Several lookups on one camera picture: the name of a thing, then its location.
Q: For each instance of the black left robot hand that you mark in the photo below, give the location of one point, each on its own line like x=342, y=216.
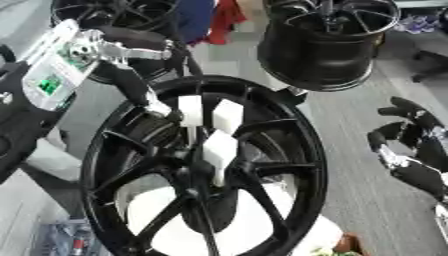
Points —
x=125, y=81

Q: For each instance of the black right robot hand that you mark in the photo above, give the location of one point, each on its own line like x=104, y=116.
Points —
x=420, y=173

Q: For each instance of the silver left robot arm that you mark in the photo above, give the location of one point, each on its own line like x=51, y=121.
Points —
x=46, y=83

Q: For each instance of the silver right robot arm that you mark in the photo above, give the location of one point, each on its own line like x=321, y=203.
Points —
x=442, y=221

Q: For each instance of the black wheel rim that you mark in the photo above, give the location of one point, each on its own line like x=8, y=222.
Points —
x=321, y=56
x=140, y=13

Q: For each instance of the white pin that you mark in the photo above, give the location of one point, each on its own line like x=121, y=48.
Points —
x=226, y=115
x=219, y=150
x=190, y=110

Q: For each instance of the black spoked wheel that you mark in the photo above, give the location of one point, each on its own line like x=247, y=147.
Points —
x=280, y=186

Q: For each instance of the white wheel stand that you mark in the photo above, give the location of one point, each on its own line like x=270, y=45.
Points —
x=245, y=230

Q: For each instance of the blue cloth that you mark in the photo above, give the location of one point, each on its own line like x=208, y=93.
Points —
x=195, y=16

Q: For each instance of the red cloth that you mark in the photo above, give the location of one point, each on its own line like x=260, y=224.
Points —
x=224, y=20

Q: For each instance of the black office chair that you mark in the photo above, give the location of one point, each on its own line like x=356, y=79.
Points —
x=431, y=56

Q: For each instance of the purple and white bag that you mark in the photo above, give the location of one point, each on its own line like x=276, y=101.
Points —
x=419, y=23

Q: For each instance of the blue clutter pile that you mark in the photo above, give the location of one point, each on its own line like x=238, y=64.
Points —
x=73, y=238

